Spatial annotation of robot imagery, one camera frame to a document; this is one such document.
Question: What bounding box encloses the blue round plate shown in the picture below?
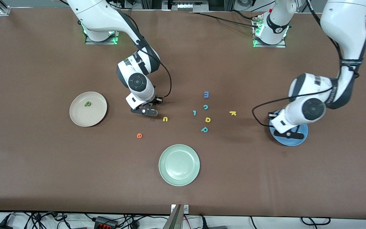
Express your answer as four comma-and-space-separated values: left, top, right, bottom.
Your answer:
269, 110, 308, 147

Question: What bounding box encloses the beige round plate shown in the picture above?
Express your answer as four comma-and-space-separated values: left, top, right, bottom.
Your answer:
69, 92, 108, 127

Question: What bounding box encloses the pale green round plate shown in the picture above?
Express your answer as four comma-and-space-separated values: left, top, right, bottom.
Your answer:
159, 144, 200, 187

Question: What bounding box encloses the grey electronics box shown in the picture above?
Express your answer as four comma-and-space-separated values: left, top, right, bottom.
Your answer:
162, 0, 209, 12

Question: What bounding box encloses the black power strip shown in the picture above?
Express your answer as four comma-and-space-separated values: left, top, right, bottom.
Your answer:
95, 216, 119, 229

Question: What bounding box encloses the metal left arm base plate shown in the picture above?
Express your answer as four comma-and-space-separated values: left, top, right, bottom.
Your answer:
253, 16, 287, 48

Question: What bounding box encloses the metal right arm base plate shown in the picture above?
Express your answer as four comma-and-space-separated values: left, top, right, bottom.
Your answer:
85, 13, 121, 45

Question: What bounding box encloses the black looped floor cable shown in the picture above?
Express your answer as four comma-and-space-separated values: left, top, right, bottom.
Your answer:
301, 217, 331, 226

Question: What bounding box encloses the long black tabletop cable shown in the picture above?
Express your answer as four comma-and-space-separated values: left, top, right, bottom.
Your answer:
188, 11, 260, 29

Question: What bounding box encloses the short black tabletop cable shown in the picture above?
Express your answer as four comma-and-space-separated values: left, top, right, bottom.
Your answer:
229, 10, 258, 21

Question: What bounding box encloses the grey camera mounting pole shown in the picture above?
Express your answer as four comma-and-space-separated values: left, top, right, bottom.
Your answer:
162, 204, 183, 229

